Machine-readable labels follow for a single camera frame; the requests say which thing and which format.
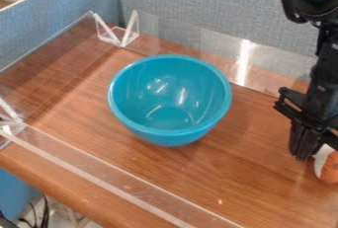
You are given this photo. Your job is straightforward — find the clear acrylic left bracket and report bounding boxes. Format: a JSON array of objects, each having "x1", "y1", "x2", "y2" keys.
[{"x1": 0, "y1": 98, "x2": 26, "y2": 150}]

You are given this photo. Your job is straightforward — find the clear acrylic back barrier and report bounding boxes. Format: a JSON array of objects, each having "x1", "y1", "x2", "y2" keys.
[{"x1": 0, "y1": 11, "x2": 316, "y2": 107}]

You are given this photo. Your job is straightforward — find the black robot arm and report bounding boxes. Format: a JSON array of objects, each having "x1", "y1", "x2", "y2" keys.
[{"x1": 275, "y1": 0, "x2": 338, "y2": 160}]

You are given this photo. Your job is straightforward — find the blue partition with wooden shelf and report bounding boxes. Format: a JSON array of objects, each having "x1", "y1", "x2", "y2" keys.
[{"x1": 0, "y1": 0, "x2": 119, "y2": 71}]

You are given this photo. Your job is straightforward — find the blue plastic bowl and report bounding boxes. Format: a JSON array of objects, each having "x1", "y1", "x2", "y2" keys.
[{"x1": 107, "y1": 54, "x2": 233, "y2": 147}]

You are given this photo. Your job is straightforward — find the white brown toy mushroom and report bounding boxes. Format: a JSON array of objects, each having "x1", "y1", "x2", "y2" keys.
[{"x1": 313, "y1": 144, "x2": 338, "y2": 184}]

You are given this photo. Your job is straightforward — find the clear acrylic front barrier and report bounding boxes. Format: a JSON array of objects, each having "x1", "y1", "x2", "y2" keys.
[{"x1": 10, "y1": 124, "x2": 243, "y2": 228}]

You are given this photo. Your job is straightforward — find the clear acrylic corner bracket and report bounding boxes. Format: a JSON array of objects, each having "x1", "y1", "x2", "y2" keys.
[{"x1": 91, "y1": 10, "x2": 141, "y2": 47}]

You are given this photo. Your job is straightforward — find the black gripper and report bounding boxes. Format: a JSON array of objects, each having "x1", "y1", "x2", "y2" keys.
[{"x1": 274, "y1": 70, "x2": 338, "y2": 159}]

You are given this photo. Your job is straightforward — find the clear acrylic barrier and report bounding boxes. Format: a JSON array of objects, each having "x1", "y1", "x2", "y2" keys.
[
  {"x1": 0, "y1": 11, "x2": 316, "y2": 107},
  {"x1": 10, "y1": 124, "x2": 243, "y2": 228}
]

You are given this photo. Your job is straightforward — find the black cables under table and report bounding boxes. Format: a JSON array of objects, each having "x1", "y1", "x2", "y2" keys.
[{"x1": 0, "y1": 193, "x2": 52, "y2": 228}]

